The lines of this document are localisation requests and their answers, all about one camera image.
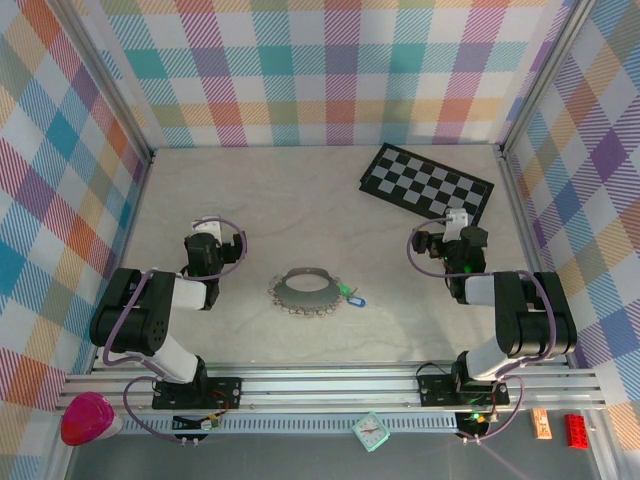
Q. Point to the small blue clip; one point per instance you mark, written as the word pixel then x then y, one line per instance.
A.
pixel 356 300

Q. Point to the small green clip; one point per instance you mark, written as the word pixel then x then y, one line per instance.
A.
pixel 345 289

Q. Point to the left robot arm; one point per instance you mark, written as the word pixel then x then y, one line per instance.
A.
pixel 130 320

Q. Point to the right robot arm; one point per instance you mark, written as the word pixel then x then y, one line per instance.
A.
pixel 530 320

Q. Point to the black grey chessboard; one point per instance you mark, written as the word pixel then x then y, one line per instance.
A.
pixel 425 187

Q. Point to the orange tag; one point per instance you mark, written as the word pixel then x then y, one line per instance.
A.
pixel 541 425

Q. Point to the red studded toy brick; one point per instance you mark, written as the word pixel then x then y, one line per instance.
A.
pixel 577 430

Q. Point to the teal alarm clock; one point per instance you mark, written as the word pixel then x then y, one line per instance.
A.
pixel 371 432

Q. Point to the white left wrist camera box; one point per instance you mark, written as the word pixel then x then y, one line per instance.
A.
pixel 209 227

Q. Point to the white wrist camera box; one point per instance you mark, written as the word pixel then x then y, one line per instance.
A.
pixel 209 227
pixel 457 219

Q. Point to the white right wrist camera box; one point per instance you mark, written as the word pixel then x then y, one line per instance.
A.
pixel 457 219

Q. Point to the aluminium side frame rail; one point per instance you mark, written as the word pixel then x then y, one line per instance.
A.
pixel 532 250
pixel 125 250

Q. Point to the black controller bracket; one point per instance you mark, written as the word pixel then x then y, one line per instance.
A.
pixel 472 425
pixel 182 425

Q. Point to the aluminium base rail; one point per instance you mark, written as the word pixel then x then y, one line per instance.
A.
pixel 325 392

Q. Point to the aluminium corner post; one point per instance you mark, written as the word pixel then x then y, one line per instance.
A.
pixel 544 75
pixel 109 85

